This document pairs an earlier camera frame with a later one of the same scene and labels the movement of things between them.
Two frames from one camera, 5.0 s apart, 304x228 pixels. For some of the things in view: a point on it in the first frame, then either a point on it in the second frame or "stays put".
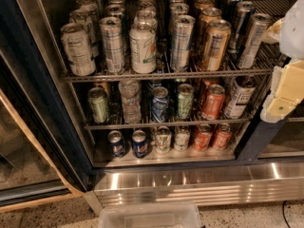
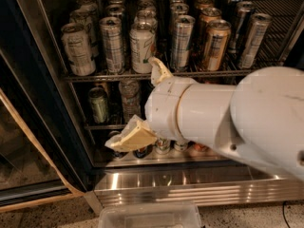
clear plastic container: x=149 y=215 stays put
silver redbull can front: x=112 y=30 stays put
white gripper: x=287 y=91 to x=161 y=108
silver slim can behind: x=240 y=26 stays put
